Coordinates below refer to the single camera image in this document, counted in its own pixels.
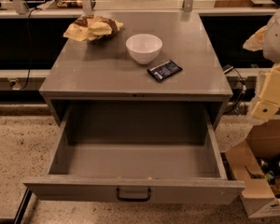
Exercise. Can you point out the cardboard box with cans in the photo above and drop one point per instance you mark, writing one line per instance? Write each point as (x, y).
(254, 161)

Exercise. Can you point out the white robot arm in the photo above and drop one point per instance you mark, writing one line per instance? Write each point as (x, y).
(267, 39)

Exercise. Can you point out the white ceramic bowl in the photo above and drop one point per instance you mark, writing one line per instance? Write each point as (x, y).
(144, 48)

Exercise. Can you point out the crumpled brown chip bag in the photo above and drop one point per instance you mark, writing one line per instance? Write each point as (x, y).
(92, 28)

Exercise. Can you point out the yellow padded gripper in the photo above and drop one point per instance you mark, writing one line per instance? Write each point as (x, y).
(278, 39)

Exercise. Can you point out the grey metal drawer cabinet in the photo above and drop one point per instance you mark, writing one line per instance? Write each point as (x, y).
(104, 69)

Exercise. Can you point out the grey top drawer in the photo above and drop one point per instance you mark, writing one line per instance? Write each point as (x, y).
(139, 152)

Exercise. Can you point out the dark blue snack packet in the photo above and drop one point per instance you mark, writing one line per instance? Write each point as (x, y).
(164, 70)

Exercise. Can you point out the black metal floor bar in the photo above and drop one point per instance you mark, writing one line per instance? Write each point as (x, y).
(23, 206)

